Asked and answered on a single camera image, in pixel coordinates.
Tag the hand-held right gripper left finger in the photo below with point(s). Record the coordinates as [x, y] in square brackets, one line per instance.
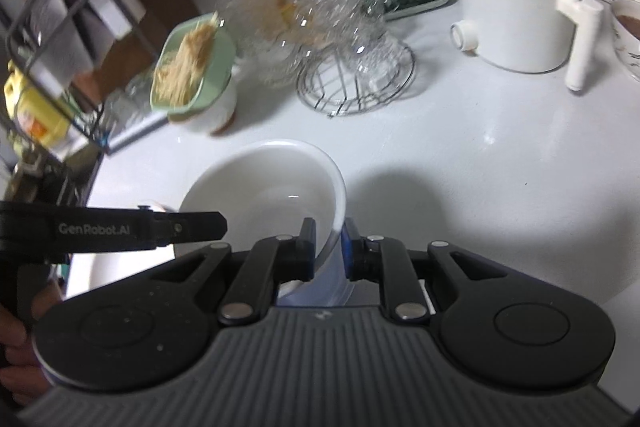
[309, 254]

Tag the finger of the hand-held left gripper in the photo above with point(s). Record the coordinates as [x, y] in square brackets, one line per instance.
[197, 227]

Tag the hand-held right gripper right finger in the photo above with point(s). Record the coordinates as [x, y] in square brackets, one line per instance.
[349, 257]

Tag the small white bowl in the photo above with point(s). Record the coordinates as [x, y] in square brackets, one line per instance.
[270, 192]

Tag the person's left hand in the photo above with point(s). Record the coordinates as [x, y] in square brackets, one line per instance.
[17, 357]

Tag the white bowl with brown foot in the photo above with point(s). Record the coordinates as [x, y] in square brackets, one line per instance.
[215, 112]

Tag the yellow detergent bottle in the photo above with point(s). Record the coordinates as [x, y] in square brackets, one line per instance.
[35, 112]

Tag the dried noodles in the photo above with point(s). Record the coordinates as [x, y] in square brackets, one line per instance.
[182, 62]

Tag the green plastic basket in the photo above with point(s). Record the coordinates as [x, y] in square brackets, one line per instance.
[220, 62]

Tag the black kitchen rack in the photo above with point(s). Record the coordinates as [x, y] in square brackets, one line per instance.
[30, 7]

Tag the cluster of clear glass cups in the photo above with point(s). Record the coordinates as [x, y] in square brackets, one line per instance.
[325, 22]

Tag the white electric pot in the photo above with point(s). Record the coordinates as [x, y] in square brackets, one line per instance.
[515, 7]

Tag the floral bowl with brown contents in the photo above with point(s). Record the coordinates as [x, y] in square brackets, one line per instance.
[627, 27]

